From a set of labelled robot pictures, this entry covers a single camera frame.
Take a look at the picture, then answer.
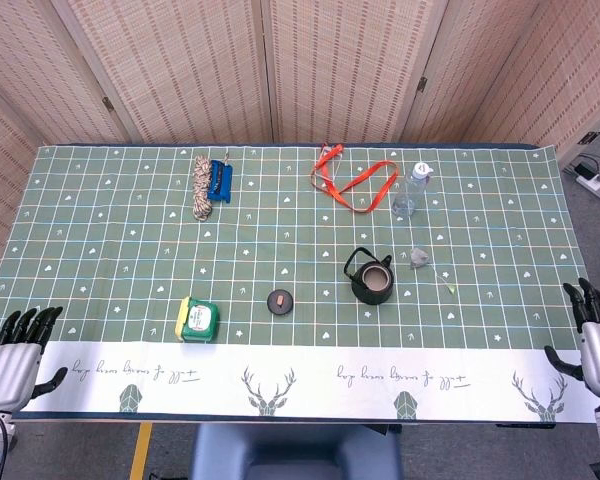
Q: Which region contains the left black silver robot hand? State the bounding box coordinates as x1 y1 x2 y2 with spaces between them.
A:
0 305 69 413

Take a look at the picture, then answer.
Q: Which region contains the grey tea bag green tag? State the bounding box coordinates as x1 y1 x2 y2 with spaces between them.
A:
408 246 458 297

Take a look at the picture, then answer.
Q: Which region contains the black cast iron teapot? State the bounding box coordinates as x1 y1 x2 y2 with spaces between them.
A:
343 246 396 306

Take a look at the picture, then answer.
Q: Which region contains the small black round lid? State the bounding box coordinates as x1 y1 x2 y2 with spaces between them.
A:
266 288 295 316

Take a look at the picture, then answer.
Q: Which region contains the green box yellow lid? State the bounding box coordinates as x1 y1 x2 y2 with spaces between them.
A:
173 295 221 344

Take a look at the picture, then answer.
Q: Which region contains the clear plastic water bottle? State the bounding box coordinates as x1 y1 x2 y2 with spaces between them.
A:
390 161 435 218

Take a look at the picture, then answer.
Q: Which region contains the blue plastic tool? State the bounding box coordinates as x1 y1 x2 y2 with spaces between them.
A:
205 158 234 205

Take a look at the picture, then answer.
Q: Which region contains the blue chair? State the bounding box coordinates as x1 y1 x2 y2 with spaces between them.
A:
189 422 404 480

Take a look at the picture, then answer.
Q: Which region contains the green grid tablecloth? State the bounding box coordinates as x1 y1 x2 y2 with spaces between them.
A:
0 143 600 425

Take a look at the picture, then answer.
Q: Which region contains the woven folding screen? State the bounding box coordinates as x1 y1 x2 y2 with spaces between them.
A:
0 0 600 269

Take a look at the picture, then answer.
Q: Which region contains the braided rope bundle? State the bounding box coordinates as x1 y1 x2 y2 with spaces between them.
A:
191 154 214 222

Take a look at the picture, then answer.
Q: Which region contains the orange lanyard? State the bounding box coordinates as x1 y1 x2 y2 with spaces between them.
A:
309 143 400 215

